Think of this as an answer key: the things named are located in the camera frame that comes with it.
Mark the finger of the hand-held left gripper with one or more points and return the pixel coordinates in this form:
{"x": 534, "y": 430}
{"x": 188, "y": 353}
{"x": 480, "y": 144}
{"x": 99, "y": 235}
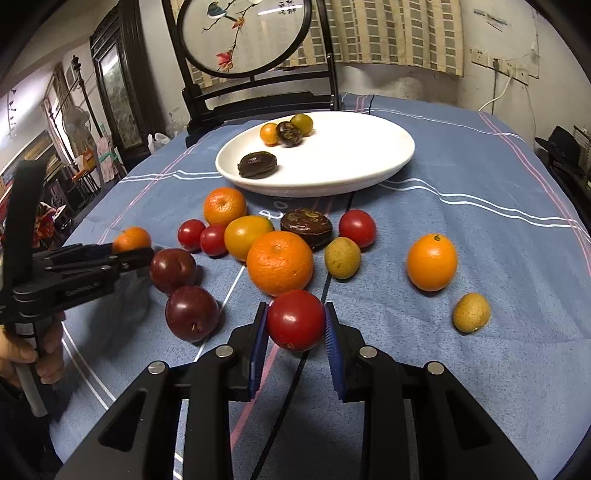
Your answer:
{"x": 134, "y": 256}
{"x": 99, "y": 249}

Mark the person's left hand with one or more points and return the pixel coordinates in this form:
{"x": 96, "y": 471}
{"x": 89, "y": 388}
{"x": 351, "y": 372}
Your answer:
{"x": 51, "y": 364}

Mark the round dark brown passion fruit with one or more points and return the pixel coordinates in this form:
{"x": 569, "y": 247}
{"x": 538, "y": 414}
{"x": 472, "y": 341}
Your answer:
{"x": 289, "y": 134}

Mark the checked beige curtain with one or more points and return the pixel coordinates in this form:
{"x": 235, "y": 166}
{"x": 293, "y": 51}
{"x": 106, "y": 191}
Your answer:
{"x": 392, "y": 32}

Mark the smooth yellow-orange tangerine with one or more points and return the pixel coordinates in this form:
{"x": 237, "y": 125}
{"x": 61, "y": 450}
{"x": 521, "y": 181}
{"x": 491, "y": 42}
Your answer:
{"x": 244, "y": 235}

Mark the tan speckled longan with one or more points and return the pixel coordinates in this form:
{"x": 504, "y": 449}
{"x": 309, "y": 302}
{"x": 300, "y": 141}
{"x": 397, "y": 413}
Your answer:
{"x": 471, "y": 312}
{"x": 342, "y": 257}

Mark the blue striped tablecloth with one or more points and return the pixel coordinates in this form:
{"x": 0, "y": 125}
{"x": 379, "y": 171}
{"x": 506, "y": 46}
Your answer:
{"x": 461, "y": 360}

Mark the white wall socket strip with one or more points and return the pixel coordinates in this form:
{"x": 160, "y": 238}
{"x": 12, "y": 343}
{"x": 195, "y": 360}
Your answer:
{"x": 505, "y": 64}

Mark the large orange mandarin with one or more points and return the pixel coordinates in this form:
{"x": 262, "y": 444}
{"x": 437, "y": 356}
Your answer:
{"x": 280, "y": 264}

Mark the dark wooden cabinet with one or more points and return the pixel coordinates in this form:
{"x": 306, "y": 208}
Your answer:
{"x": 124, "y": 92}

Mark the red patterned cloth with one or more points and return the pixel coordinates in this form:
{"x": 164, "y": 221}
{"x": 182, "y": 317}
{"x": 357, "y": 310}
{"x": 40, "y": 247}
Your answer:
{"x": 46, "y": 219}

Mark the round embroidered screen black stand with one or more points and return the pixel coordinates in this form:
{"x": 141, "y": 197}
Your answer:
{"x": 240, "y": 37}

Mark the dark red plum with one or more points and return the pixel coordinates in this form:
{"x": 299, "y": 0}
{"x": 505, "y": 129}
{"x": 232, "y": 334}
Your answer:
{"x": 173, "y": 271}
{"x": 192, "y": 313}

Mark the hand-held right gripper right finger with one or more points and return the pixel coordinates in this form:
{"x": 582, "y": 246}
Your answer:
{"x": 333, "y": 355}

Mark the red cherry tomato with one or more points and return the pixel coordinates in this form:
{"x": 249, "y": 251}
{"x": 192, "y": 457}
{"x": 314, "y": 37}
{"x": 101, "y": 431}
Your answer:
{"x": 357, "y": 228}
{"x": 296, "y": 319}
{"x": 213, "y": 241}
{"x": 190, "y": 234}

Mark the small matte orange tangerine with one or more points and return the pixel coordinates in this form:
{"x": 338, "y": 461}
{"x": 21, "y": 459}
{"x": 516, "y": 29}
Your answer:
{"x": 134, "y": 237}

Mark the white oval plate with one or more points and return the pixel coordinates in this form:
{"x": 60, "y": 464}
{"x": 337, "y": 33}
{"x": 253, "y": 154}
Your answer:
{"x": 346, "y": 147}

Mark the speckled dark passion fruit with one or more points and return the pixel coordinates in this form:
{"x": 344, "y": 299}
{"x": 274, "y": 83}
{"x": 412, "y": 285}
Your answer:
{"x": 307, "y": 226}

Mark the orange mandarin with green stem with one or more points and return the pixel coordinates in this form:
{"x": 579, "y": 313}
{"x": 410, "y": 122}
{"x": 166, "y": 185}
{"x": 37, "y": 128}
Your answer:
{"x": 432, "y": 262}

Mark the black hat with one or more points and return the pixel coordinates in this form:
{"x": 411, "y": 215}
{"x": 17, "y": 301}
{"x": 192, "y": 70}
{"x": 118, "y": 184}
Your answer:
{"x": 561, "y": 143}

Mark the small glossy orange tangerine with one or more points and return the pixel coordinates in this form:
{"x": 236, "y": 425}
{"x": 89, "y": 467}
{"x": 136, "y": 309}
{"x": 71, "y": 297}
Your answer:
{"x": 268, "y": 134}

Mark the green-yellow citrus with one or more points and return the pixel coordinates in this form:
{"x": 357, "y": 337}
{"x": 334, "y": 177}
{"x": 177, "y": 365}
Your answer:
{"x": 304, "y": 122}

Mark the white plastic bag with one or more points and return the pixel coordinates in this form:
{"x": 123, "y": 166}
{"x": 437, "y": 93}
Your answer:
{"x": 158, "y": 142}

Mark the oval dark brown passion fruit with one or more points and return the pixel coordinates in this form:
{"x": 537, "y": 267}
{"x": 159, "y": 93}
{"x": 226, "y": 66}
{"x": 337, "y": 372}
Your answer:
{"x": 257, "y": 165}

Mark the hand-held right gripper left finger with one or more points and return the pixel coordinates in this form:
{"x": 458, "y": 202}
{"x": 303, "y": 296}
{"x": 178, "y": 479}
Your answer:
{"x": 258, "y": 350}

